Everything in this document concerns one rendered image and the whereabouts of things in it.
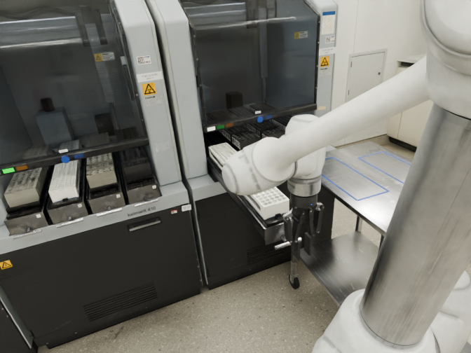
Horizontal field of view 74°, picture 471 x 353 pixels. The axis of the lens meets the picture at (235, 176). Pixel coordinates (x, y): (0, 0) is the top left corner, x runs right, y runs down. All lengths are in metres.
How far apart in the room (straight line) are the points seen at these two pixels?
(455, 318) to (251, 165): 0.48
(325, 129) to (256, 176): 0.18
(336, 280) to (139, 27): 1.39
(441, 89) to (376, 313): 0.34
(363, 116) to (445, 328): 0.42
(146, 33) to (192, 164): 0.59
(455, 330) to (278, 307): 1.23
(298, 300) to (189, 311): 0.61
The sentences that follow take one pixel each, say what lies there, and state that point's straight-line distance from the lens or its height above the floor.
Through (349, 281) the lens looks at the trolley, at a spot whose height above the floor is 0.28.
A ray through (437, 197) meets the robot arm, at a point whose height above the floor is 1.27.
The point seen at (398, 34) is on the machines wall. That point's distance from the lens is 3.65.
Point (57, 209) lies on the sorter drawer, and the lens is 1.46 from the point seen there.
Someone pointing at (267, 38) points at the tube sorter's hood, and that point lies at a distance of 1.51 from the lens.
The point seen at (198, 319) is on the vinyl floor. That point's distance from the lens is 1.87.
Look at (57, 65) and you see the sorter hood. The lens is 1.36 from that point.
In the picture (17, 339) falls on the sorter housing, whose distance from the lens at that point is 1.91.
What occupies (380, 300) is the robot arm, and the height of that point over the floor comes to 1.07.
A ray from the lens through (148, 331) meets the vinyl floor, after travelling 1.90.
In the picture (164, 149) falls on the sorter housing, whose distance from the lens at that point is 1.47.
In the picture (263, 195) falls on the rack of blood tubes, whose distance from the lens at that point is 1.14.
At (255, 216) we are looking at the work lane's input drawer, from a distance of 1.13.
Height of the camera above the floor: 1.46
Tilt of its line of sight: 28 degrees down
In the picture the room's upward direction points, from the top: 5 degrees counter-clockwise
